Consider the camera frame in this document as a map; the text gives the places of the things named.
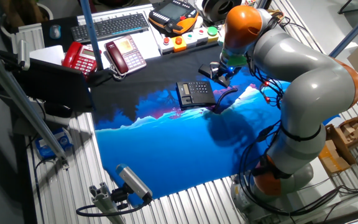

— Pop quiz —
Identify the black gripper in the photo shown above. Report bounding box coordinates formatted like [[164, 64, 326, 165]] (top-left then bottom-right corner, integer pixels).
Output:
[[210, 61, 241, 86]]

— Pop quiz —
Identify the black handset cord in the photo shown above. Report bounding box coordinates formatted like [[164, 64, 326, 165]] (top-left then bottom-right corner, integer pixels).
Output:
[[212, 88, 239, 114]]

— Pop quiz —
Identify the black telephone handset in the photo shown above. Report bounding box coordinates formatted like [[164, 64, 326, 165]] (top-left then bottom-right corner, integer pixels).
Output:
[[198, 63, 231, 88]]

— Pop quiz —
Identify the black telephone base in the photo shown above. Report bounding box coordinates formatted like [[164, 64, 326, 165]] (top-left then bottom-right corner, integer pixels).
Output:
[[175, 81, 217, 110]]

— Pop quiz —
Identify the maroon silver telephone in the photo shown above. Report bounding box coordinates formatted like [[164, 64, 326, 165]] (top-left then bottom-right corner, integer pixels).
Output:
[[104, 34, 147, 77]]

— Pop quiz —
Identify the red telephone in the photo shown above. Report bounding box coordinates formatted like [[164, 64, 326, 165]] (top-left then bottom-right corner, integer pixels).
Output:
[[62, 41, 103, 78]]

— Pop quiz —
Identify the yellow box green button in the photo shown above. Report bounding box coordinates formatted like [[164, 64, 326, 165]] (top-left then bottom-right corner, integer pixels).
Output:
[[206, 26, 221, 44]]

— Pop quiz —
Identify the white box red button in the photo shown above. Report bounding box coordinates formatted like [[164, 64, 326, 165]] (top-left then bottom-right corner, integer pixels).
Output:
[[158, 35, 175, 56], [194, 27, 210, 46]]

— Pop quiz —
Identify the white box green button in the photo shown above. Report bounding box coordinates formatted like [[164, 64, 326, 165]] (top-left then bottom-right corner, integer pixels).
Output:
[[183, 30, 200, 49]]

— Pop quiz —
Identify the orange box red button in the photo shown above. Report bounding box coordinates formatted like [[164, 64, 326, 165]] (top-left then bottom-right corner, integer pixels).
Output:
[[172, 35, 188, 53]]

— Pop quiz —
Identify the orange black teach pendant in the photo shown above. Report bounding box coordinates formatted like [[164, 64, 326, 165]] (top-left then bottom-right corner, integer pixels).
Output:
[[148, 0, 200, 35]]

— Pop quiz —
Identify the blue black printed cloth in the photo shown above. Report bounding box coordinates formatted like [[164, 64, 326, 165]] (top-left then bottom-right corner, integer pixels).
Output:
[[87, 42, 341, 208]]

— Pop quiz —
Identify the black computer keyboard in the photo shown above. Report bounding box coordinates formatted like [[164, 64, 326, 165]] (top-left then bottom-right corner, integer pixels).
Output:
[[70, 12, 150, 44]]

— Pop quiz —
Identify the flat tan cardboard box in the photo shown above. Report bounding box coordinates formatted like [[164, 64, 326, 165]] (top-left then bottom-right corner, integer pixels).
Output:
[[318, 139, 352, 174]]

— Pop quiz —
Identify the open brown cardboard box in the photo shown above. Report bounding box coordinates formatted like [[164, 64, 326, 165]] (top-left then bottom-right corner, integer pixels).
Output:
[[324, 113, 358, 166]]

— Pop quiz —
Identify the black chair base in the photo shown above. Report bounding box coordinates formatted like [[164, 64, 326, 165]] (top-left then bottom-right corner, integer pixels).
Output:
[[337, 0, 358, 16]]

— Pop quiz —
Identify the black mouse pad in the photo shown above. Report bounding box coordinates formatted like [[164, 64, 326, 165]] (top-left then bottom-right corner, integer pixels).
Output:
[[40, 16, 80, 52]]

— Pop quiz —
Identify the black laptop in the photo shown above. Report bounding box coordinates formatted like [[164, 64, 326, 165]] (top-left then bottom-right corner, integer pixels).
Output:
[[0, 49, 96, 113]]

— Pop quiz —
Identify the short aluminium profile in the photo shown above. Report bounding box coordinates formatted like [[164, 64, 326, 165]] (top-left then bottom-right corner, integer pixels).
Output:
[[88, 182, 126, 224]]

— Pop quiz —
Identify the grey computer mouse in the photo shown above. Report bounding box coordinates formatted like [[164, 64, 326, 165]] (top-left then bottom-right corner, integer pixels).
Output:
[[48, 24, 62, 40]]

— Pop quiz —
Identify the white paper sheet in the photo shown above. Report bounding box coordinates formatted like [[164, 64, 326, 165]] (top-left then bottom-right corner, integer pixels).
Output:
[[29, 45, 65, 66]]

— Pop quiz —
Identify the blue packet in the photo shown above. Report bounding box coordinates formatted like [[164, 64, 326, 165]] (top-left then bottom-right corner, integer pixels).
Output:
[[34, 127, 74, 160]]

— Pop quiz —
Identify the white round bucket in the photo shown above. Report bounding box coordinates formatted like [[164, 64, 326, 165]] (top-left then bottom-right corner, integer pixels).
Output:
[[0, 2, 55, 39]]

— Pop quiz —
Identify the grey coiled phone cord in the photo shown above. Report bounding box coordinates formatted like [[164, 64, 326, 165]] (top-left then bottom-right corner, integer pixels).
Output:
[[109, 67, 127, 81]]

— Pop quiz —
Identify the silver camera blue end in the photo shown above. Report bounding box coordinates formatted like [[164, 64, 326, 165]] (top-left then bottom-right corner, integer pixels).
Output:
[[115, 164, 154, 203]]

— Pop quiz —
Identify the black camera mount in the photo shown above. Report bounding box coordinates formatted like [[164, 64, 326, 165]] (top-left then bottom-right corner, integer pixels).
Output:
[[110, 183, 130, 211]]

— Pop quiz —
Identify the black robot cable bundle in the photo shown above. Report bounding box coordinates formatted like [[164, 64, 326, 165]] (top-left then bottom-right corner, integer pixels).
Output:
[[237, 118, 358, 218]]

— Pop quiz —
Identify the black camera cable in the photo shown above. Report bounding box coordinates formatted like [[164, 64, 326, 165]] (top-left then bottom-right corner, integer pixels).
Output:
[[75, 198, 150, 218]]

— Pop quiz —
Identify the silver cylinder camera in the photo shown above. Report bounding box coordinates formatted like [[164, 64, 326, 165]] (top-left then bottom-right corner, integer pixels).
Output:
[[16, 39, 30, 72]]

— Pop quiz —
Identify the long aluminium frame beam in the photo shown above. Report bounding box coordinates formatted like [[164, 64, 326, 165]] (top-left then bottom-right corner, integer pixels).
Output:
[[0, 43, 70, 170]]

